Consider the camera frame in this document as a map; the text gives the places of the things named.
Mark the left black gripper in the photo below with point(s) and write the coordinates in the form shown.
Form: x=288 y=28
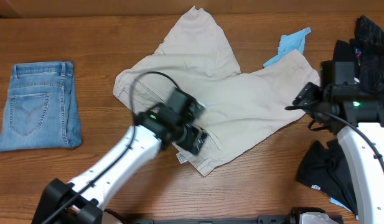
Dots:
x=186 y=140

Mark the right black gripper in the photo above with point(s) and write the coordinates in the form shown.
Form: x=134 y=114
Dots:
x=307 y=94

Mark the beige cotton shorts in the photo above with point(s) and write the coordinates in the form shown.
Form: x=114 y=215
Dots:
x=241 y=109

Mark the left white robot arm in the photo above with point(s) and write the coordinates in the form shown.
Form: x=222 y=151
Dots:
x=85 y=197

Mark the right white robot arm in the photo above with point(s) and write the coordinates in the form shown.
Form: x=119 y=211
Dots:
x=339 y=105

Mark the black garment with logo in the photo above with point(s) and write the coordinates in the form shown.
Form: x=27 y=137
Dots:
x=326 y=170

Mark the black patterned garment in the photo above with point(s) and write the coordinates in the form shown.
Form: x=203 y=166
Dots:
x=368 y=45

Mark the light blue shirt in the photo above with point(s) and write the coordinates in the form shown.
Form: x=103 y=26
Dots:
x=288 y=43

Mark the folded blue denim jeans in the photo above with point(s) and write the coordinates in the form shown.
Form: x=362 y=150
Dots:
x=41 y=110

